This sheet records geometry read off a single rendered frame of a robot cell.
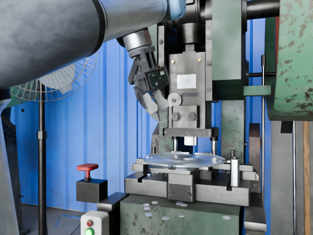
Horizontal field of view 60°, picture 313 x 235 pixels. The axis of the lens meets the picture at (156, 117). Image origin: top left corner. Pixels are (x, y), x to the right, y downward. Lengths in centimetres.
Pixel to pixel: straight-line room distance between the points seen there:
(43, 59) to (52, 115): 257
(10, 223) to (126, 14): 33
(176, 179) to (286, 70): 48
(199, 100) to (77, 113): 184
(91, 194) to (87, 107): 171
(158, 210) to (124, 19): 66
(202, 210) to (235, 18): 63
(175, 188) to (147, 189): 12
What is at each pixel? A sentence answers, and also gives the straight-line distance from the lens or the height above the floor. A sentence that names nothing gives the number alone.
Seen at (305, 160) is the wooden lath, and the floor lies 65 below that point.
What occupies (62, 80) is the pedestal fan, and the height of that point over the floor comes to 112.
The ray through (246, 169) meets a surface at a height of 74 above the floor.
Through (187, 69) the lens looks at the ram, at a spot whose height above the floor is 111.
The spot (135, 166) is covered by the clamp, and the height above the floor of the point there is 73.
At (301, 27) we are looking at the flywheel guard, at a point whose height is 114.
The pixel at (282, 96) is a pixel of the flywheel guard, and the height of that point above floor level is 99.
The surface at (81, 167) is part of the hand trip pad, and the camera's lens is 100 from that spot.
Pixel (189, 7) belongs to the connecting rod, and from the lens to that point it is 108.
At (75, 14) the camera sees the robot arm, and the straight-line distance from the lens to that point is 32.
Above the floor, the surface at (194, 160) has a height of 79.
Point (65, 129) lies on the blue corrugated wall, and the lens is 276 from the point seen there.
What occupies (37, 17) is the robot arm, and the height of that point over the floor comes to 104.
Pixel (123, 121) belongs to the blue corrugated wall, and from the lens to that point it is 242.
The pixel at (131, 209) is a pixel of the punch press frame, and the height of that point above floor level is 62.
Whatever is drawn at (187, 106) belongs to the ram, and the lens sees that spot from 98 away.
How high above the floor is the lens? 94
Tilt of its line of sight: 1 degrees down
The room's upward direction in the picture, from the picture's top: straight up
